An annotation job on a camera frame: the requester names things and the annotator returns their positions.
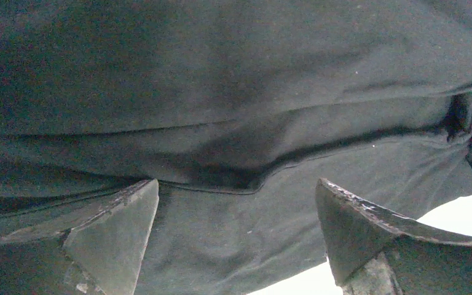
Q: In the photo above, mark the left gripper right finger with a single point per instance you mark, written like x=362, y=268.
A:
x=374, y=250

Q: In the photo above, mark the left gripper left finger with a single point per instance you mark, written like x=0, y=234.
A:
x=77, y=252

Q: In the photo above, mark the black t shirt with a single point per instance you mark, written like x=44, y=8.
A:
x=235, y=108

